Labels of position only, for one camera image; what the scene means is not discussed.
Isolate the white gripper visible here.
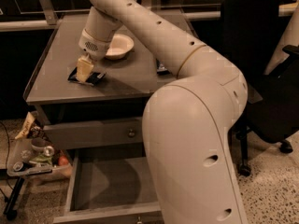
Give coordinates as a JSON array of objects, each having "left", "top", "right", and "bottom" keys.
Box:
[{"left": 77, "top": 29, "right": 112, "bottom": 82}]

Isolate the dark blue rxbar wrapper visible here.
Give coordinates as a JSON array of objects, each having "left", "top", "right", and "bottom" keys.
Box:
[{"left": 67, "top": 69, "right": 106, "bottom": 86}]

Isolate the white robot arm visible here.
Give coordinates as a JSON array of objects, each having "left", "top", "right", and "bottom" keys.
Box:
[{"left": 79, "top": 0, "right": 248, "bottom": 224}]

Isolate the grey top drawer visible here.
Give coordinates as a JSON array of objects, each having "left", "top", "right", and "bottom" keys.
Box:
[{"left": 44, "top": 117, "right": 143, "bottom": 149}]

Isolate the grey wooden drawer cabinet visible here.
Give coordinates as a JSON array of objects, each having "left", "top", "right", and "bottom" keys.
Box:
[{"left": 23, "top": 10, "right": 200, "bottom": 224}]

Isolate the open grey middle drawer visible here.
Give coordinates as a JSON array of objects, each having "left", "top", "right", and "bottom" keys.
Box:
[{"left": 53, "top": 143, "right": 163, "bottom": 224}]

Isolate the white paper bowl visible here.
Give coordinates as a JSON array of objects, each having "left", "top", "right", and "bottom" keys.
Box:
[{"left": 106, "top": 34, "right": 135, "bottom": 60}]

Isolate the metal railing bar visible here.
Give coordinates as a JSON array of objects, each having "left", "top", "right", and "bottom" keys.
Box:
[{"left": 0, "top": 2, "right": 299, "bottom": 32}]

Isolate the yellow snack bag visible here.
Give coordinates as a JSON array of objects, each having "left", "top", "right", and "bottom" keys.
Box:
[{"left": 15, "top": 112, "right": 36, "bottom": 140}]

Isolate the blue white chip bag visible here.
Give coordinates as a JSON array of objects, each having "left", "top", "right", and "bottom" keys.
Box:
[{"left": 156, "top": 60, "right": 169, "bottom": 76}]

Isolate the silver can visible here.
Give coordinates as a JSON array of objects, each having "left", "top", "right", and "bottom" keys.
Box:
[{"left": 43, "top": 146, "right": 55, "bottom": 157}]

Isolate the red apple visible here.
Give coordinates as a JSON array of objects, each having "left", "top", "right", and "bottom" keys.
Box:
[{"left": 58, "top": 156, "right": 69, "bottom": 166}]

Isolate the clear plastic bin of items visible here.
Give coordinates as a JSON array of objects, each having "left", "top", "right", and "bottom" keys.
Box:
[{"left": 7, "top": 139, "right": 72, "bottom": 182}]

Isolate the black folding stand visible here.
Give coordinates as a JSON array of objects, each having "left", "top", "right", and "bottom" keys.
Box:
[{"left": 3, "top": 177, "right": 24, "bottom": 221}]

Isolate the black office chair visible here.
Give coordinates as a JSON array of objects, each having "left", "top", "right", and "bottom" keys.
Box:
[{"left": 221, "top": 0, "right": 299, "bottom": 176}]

